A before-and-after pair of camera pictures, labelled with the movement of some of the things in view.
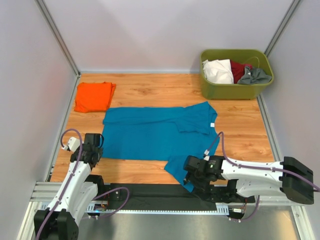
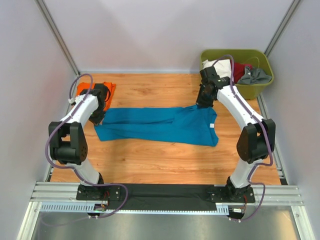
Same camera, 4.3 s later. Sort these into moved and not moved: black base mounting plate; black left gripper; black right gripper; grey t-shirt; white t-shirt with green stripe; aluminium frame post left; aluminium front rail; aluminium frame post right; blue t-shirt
Moved: blue t-shirt; black right gripper; black left gripper
Not moved: aluminium front rail; white t-shirt with green stripe; aluminium frame post right; aluminium frame post left; black base mounting plate; grey t-shirt
